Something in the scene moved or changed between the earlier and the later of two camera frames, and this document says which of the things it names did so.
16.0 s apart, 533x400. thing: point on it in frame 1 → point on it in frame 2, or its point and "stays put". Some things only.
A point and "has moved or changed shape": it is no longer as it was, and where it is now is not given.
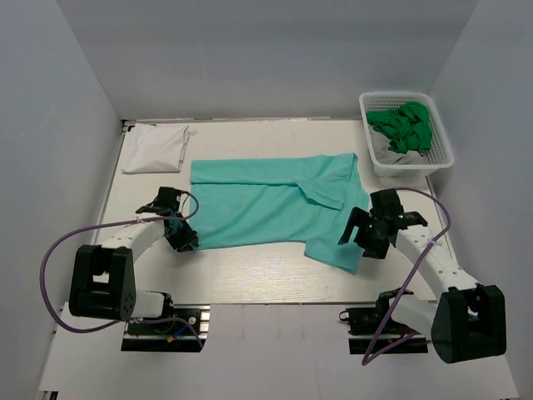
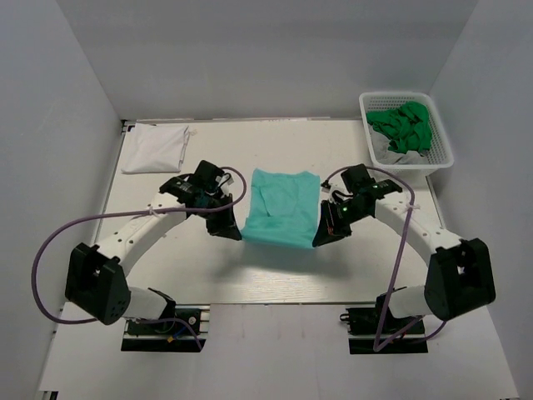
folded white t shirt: (154, 148) stays put
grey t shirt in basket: (386, 156) stays put
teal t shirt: (306, 199) has moved or changed shape
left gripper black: (182, 244) → (226, 227)
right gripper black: (360, 218) → (330, 229)
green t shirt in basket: (407, 127) stays put
